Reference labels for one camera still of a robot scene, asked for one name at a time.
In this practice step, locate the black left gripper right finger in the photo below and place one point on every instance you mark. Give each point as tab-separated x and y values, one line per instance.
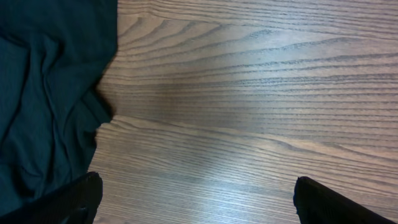
318	204

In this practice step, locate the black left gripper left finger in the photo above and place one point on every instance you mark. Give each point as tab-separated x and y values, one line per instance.
76	202

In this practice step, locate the black garment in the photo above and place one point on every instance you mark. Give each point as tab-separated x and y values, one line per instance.
53	53

